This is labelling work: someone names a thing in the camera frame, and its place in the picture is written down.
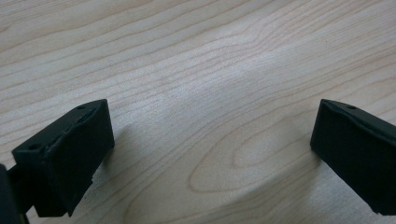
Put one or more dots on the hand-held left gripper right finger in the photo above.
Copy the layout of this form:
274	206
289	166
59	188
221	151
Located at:
355	149

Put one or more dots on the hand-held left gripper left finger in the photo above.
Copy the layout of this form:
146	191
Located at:
68	155

